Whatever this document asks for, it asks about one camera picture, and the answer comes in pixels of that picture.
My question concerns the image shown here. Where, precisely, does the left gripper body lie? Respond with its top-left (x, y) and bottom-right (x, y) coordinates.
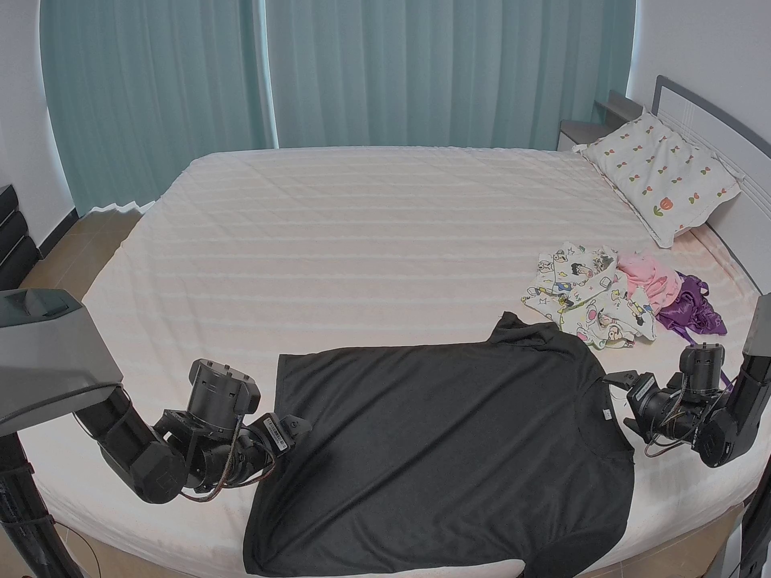
top-left (250, 413), bottom-right (297, 465)

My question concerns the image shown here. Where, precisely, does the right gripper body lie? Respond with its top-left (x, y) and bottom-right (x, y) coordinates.
top-left (626, 372), bottom-right (679, 439)

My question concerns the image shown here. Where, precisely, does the black T-shirt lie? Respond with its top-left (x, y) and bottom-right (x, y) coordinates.
top-left (243, 312), bottom-right (636, 578)

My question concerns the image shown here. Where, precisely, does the bed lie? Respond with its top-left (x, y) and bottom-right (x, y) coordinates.
top-left (29, 75), bottom-right (771, 578)

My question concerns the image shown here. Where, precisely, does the white printed pyjama garment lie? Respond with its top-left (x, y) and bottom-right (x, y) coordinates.
top-left (521, 241), bottom-right (657, 352)

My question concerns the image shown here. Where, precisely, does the purple garment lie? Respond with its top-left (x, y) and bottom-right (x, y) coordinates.
top-left (653, 270), bottom-right (736, 387)

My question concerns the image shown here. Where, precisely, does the pink garment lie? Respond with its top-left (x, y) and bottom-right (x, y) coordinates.
top-left (617, 249), bottom-right (678, 314)

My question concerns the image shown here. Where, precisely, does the white printed pillow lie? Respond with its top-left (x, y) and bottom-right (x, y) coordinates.
top-left (581, 108), bottom-right (743, 249)

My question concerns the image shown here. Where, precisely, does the grey bedside table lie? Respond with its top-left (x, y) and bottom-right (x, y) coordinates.
top-left (559, 90), bottom-right (644, 154)

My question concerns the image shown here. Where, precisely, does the dark grey chest of drawers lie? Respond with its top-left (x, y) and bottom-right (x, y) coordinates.
top-left (0, 184), bottom-right (43, 287)

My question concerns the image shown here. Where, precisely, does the blue-green curtain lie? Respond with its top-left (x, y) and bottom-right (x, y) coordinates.
top-left (264, 0), bottom-right (638, 150)
top-left (39, 0), bottom-right (279, 215)

